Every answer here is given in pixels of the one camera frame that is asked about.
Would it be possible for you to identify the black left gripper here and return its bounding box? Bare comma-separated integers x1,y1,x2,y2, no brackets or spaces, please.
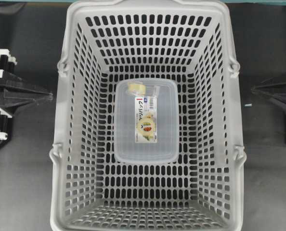
0,49,53,141

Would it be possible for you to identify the clear plastic food container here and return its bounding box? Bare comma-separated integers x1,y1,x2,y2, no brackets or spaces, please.
114,78,179,165

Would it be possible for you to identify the grey plastic shopping basket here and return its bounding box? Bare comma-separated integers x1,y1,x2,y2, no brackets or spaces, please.
50,0,247,231

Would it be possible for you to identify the cellophane tape in clear dispenser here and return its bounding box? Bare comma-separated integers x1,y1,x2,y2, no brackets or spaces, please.
126,82,160,98

